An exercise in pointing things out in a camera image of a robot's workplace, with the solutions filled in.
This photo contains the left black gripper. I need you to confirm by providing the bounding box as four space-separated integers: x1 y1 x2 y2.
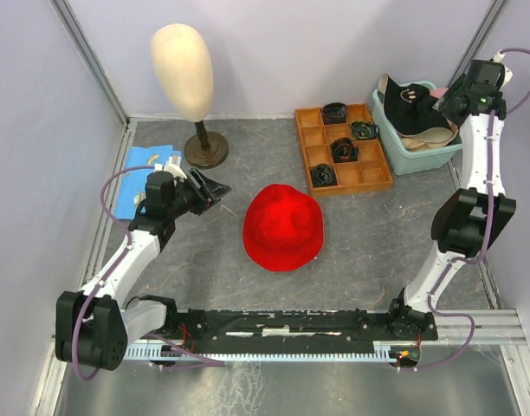
167 166 231 218

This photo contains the black smiley bucket hat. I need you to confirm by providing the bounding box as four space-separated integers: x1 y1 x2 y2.
378 74 453 137

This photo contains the red bucket hat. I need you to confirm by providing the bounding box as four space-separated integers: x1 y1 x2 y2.
242 184 324 272

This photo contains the wooden compartment tray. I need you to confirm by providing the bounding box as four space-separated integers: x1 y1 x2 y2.
294 104 393 198

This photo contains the beige mannequin head stand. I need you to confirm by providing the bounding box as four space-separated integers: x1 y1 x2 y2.
150 23 229 169

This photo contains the pink bucket hat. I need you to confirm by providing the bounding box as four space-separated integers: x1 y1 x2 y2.
430 88 449 99

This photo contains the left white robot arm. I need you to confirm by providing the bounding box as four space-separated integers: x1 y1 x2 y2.
55 165 232 381

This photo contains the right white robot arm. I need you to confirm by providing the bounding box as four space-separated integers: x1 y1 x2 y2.
385 59 516 339

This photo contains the beige bucket hat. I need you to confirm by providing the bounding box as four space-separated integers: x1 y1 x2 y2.
398 123 458 152

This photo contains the teal plastic bin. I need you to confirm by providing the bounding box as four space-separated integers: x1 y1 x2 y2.
372 88 462 176

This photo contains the blue patterned cloth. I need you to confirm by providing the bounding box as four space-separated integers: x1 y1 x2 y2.
114 145 184 220

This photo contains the rolled dark belt bottom-left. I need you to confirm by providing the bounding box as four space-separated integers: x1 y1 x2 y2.
310 163 338 188

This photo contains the rolled black belt middle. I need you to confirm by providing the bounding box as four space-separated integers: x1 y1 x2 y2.
330 137 359 163

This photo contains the rolled black belt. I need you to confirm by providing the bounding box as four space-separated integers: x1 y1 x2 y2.
330 137 359 163
320 102 348 125

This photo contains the rolled black belt top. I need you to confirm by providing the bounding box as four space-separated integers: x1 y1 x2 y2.
320 102 348 125

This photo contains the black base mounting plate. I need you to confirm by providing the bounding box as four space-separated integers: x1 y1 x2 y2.
157 308 438 354

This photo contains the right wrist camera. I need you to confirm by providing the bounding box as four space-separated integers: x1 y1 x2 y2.
469 50 513 90

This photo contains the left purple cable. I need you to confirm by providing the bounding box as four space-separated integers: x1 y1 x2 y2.
72 164 227 382

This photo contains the purple cable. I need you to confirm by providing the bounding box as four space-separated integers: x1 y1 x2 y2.
72 164 227 382
394 46 530 372

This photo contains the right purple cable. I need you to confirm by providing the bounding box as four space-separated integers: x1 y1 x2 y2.
394 46 530 372

